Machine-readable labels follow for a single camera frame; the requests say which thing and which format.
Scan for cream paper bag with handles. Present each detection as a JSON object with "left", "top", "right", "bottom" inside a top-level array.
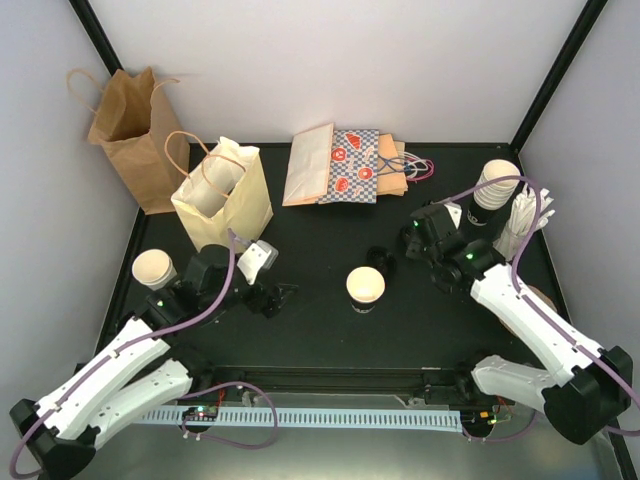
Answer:
[{"left": 164, "top": 137, "right": 273, "bottom": 251}]

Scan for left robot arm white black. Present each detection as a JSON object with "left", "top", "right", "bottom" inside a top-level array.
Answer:
[{"left": 10, "top": 237, "right": 296, "bottom": 479}]

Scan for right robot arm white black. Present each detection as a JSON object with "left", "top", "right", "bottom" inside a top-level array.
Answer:
[{"left": 402, "top": 203, "right": 633, "bottom": 445}]

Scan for stack of white paper cups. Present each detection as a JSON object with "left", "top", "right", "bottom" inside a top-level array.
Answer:
[{"left": 461, "top": 159, "right": 521, "bottom": 240}]

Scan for brown flat paper bag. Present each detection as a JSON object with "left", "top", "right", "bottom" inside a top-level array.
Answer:
[{"left": 377, "top": 134, "right": 408, "bottom": 196}]

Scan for glass of wrapped stirrers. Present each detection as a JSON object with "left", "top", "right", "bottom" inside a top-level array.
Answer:
[{"left": 493, "top": 184, "right": 536, "bottom": 262}]

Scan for blue checkered paper bag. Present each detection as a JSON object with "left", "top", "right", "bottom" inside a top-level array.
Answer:
[{"left": 316, "top": 129, "right": 379, "bottom": 204}]

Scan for left stack of paper cups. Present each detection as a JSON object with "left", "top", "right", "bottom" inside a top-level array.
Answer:
[{"left": 131, "top": 249, "right": 177, "bottom": 291}]

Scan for white flat paper bag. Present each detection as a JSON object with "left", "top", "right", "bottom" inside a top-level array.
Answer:
[{"left": 282, "top": 123, "right": 334, "bottom": 207}]

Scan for small circuit board with LEDs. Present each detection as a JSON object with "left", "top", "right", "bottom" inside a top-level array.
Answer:
[{"left": 182, "top": 406, "right": 219, "bottom": 422}]

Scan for standing brown paper bag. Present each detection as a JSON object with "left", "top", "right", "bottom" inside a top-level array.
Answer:
[{"left": 66, "top": 67, "right": 190, "bottom": 215}]

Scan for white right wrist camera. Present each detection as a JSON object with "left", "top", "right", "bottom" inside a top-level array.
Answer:
[{"left": 444, "top": 202, "right": 463, "bottom": 230}]

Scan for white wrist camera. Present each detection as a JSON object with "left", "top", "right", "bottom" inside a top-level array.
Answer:
[
  {"left": 237, "top": 240, "right": 279, "bottom": 285},
  {"left": 444, "top": 202, "right": 463, "bottom": 230}
]

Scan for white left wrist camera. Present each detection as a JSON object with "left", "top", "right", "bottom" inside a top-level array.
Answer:
[{"left": 237, "top": 240, "right": 279, "bottom": 285}]

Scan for coloured bag handle cords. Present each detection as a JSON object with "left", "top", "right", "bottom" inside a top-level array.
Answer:
[{"left": 377, "top": 149, "right": 436, "bottom": 182}]

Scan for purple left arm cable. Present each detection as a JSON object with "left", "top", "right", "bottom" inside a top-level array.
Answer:
[{"left": 8, "top": 228, "right": 251, "bottom": 477}]

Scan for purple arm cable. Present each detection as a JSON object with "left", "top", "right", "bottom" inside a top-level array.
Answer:
[
  {"left": 8, "top": 228, "right": 251, "bottom": 477},
  {"left": 444, "top": 174, "right": 640, "bottom": 436}
]

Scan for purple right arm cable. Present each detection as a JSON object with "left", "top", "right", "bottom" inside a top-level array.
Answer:
[{"left": 444, "top": 174, "right": 640, "bottom": 436}]

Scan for purple cable loop at front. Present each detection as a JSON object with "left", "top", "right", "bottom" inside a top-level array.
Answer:
[{"left": 179, "top": 381, "right": 281, "bottom": 449}]

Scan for light blue slotted cable duct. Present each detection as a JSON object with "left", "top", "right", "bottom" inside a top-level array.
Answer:
[{"left": 137, "top": 405, "right": 462, "bottom": 433}]

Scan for black right frame post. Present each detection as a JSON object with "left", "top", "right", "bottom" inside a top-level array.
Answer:
[{"left": 510, "top": 0, "right": 608, "bottom": 154}]

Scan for black frame post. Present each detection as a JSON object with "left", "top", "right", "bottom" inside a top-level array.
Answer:
[
  {"left": 510, "top": 0, "right": 608, "bottom": 154},
  {"left": 69, "top": 0, "right": 123, "bottom": 76}
]

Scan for black left frame post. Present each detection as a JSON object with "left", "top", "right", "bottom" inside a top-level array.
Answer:
[{"left": 69, "top": 0, "right": 123, "bottom": 76}]

